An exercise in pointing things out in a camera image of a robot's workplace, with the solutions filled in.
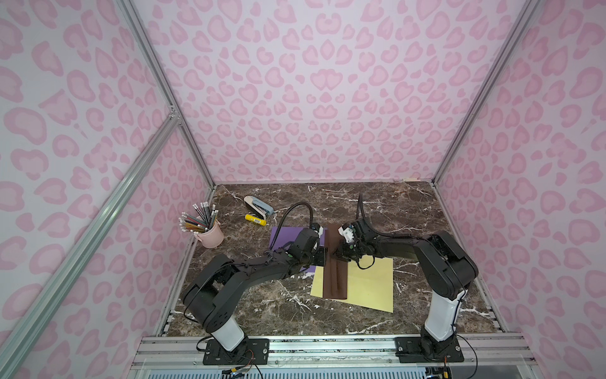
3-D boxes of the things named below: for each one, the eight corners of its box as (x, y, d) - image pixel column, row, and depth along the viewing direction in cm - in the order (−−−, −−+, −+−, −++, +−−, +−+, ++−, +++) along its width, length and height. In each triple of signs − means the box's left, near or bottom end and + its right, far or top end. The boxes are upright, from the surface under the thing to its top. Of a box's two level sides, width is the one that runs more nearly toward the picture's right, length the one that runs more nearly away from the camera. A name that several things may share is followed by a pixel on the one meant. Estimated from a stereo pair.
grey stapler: (242, 206, 114) (240, 200, 111) (251, 198, 117) (250, 193, 114) (264, 221, 108) (263, 216, 105) (274, 212, 111) (272, 207, 108)
